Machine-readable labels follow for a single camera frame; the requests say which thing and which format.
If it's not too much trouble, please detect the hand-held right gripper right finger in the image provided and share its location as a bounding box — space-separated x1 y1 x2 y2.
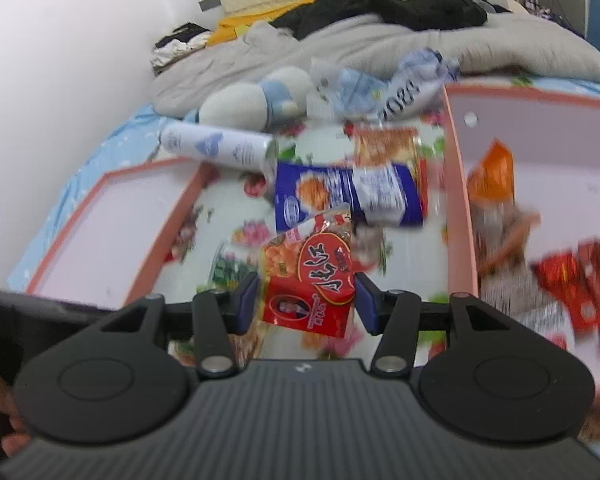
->
354 272 513 377

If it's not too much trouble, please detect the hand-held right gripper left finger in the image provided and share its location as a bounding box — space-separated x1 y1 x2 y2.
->
97 272 260 380

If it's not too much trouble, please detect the red snack packet white lettering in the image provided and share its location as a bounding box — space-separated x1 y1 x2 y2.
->
257 203 357 339

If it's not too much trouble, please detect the orange cracker packet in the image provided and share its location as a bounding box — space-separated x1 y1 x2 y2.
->
350 126 426 170

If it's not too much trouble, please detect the pink cardboard box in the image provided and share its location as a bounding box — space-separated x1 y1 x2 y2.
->
442 82 600 441

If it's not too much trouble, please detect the green snack packet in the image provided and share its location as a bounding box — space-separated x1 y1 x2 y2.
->
211 245 261 288

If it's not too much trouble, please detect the blue snack packet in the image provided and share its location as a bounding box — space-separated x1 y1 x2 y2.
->
272 161 426 233

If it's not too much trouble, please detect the pink cardboard box lid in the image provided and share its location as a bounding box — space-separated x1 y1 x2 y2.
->
25 156 216 306

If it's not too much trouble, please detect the clear packet with white label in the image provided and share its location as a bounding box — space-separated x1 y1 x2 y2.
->
480 270 571 351

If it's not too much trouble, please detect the white spray can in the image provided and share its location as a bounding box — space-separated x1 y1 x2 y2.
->
160 121 279 173

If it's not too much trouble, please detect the white and blue plush toy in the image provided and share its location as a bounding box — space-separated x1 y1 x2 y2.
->
182 66 313 128

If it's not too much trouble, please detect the clear bag with blue contents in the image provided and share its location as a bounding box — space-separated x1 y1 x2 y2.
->
307 57 388 121

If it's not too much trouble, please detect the crumpled blue white plastic bag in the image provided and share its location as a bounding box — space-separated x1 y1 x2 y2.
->
375 47 461 123

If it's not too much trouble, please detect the grey duvet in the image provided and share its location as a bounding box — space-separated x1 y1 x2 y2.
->
150 12 600 116

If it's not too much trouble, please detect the pile of black white clothes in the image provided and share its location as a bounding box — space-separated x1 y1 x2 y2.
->
150 22 216 68

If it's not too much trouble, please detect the yellow cloth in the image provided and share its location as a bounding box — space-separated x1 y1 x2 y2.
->
205 0 316 48

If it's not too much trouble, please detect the black clothing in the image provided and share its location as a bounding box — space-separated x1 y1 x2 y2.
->
270 0 488 41

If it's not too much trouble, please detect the patterned cloth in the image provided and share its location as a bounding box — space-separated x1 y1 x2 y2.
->
517 0 561 20

